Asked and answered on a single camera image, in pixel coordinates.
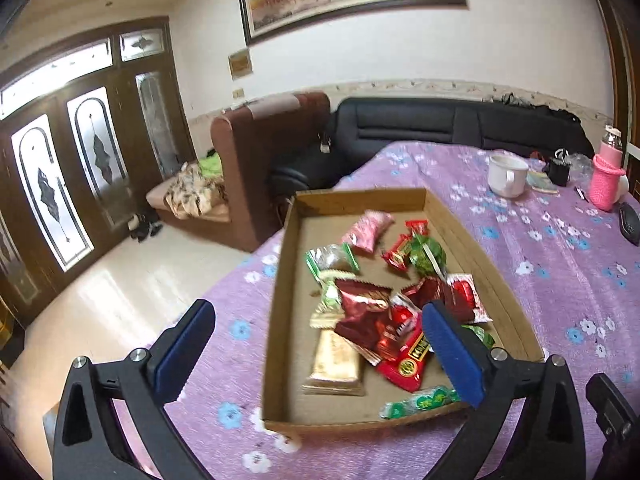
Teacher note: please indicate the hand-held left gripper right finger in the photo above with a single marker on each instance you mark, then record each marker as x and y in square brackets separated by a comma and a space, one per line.
[455, 355]

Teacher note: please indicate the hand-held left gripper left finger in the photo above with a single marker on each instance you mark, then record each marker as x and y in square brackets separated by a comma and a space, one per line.
[180, 355]

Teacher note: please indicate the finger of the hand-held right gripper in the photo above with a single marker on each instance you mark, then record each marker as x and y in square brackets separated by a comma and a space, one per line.
[615, 420]

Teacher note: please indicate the green pea snack packet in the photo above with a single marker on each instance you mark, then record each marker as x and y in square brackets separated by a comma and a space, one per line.
[480, 335]

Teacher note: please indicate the large red packet green label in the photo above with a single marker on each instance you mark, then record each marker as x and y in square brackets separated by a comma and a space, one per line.
[405, 365]

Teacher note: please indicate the white packet red print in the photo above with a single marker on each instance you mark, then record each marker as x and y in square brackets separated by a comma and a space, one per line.
[467, 290]

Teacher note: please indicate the red foil snack packet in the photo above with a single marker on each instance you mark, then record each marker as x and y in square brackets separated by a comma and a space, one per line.
[420, 290]
[362, 300]

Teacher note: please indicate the green candy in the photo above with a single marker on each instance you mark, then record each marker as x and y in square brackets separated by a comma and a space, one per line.
[425, 257]

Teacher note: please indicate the long red packet gold label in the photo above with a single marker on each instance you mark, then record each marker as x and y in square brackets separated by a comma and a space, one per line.
[397, 255]

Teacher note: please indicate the beige cracker packet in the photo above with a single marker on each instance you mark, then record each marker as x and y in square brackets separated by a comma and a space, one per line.
[332, 360]

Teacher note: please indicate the small green white packet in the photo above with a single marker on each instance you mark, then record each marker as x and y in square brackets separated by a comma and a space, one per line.
[331, 297]

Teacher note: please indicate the clear packet green edges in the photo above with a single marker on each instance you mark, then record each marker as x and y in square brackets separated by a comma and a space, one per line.
[330, 258]

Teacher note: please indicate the cardboard tray box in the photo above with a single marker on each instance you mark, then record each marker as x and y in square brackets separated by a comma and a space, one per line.
[320, 225]

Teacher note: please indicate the purple floral tablecloth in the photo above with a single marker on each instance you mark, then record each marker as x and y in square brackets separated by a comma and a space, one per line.
[550, 270]

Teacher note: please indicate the black shoe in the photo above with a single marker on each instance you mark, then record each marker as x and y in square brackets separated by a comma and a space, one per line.
[156, 229]
[140, 227]

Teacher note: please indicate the small red candy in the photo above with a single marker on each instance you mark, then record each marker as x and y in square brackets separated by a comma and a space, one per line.
[417, 227]

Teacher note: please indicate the crumpled floral cloth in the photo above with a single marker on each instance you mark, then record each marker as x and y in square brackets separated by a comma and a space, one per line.
[192, 192]

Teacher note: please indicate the white mug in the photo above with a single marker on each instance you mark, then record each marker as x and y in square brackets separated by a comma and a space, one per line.
[505, 177]

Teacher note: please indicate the green cloth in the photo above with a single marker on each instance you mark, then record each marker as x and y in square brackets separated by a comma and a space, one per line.
[210, 165]

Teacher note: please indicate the black glasses case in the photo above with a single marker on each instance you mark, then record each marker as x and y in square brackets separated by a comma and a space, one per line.
[631, 225]

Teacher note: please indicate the pen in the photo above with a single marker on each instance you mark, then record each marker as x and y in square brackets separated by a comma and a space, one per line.
[580, 193]

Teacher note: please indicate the black small device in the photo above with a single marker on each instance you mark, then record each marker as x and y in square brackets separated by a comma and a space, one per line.
[559, 172]

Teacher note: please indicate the brown armchair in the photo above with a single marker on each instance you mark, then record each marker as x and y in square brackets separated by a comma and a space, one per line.
[260, 160]

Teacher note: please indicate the wooden door with glass panels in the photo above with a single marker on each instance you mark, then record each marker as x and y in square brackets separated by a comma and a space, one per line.
[125, 135]

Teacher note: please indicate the bottle with pink knitted sleeve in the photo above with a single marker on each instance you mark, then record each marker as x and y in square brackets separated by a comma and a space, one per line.
[605, 180]

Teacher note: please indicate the white rounded container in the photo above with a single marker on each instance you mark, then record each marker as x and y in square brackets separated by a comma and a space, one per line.
[624, 189]

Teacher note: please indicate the black leather sofa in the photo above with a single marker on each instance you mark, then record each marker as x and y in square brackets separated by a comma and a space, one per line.
[410, 125]

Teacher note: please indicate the black bag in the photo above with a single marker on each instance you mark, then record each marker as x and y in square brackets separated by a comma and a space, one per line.
[560, 115]

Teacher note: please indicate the wooden cabinet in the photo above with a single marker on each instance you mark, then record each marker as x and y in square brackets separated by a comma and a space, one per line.
[620, 60]

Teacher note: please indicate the wall socket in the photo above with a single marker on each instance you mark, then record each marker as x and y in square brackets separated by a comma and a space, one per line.
[239, 93]

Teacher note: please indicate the small wall plaque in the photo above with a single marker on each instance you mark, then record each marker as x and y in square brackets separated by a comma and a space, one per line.
[239, 64]

